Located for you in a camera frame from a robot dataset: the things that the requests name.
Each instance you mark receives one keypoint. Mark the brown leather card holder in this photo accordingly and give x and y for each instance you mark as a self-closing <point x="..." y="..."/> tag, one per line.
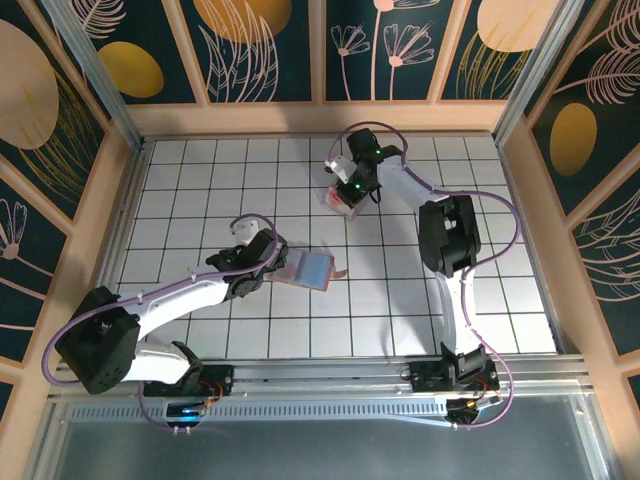
<point x="310" y="267"/>

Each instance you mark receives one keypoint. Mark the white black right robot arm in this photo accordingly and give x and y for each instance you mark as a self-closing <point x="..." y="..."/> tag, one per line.
<point x="457" y="320"/>

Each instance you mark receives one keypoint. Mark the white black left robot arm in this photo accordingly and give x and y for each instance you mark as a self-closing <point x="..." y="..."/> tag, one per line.
<point x="175" y="302"/>

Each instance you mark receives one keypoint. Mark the grey metal plate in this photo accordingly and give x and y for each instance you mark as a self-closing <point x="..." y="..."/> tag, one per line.
<point x="320" y="450"/>

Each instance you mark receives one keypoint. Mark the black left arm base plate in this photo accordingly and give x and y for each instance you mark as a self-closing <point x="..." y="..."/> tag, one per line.
<point x="222" y="377"/>

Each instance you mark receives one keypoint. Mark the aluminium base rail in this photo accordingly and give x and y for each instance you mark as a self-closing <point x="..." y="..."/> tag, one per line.
<point x="320" y="372"/>

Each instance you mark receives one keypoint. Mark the aluminium corner post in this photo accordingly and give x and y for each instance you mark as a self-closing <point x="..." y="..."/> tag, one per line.
<point x="100" y="75"/>
<point x="535" y="75"/>

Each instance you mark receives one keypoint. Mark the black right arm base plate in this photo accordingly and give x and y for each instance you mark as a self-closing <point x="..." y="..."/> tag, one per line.
<point x="425" y="377"/>

